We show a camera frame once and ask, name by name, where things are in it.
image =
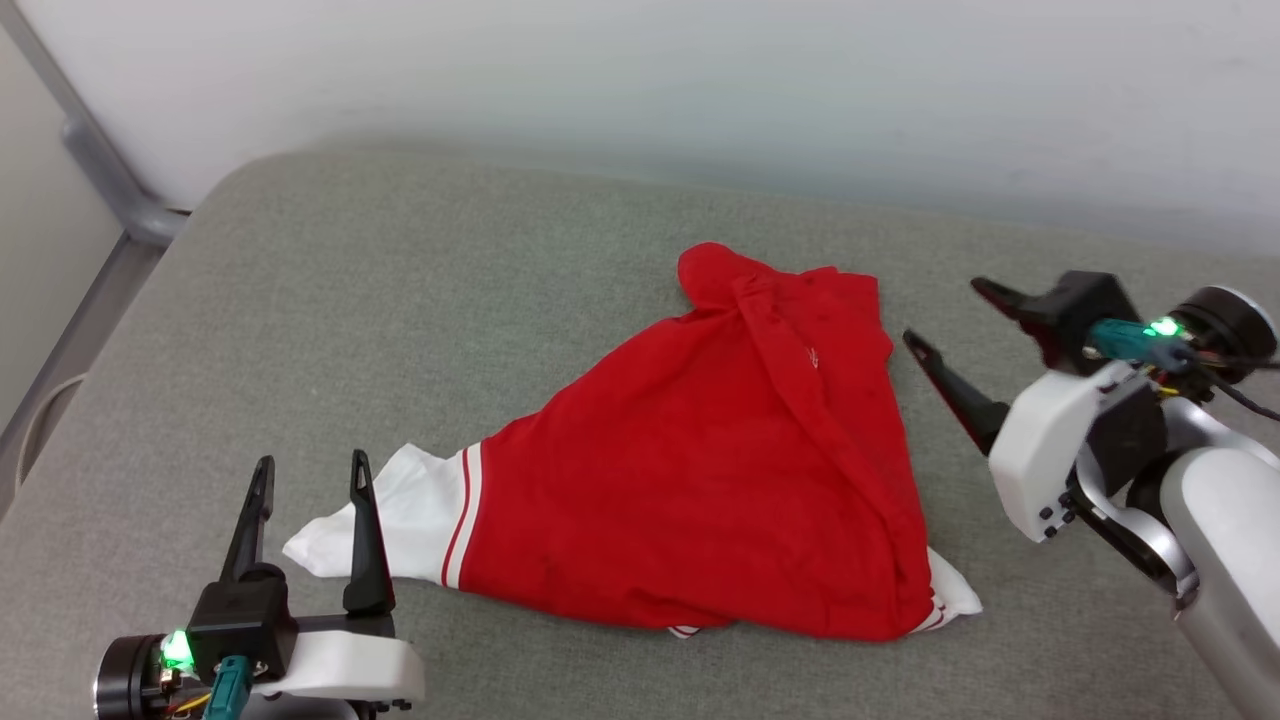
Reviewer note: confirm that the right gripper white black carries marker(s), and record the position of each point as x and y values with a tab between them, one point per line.
1040	450

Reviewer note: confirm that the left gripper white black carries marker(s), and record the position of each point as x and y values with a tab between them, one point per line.
245	620

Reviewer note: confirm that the red and white jersey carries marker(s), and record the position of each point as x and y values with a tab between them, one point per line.
700	450

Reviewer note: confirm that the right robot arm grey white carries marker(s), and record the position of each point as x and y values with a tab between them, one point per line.
1220	560

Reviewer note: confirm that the teal right gripper connector plug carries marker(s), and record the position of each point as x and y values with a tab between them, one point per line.
1130	340

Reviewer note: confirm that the teal gripper connector plug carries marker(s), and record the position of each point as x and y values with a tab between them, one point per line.
1130	340
228	690

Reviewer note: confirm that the teal left gripper connector plug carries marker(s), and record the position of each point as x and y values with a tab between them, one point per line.
228	690

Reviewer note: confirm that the grey fabric sofa seat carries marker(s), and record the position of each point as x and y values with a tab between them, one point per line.
400	350

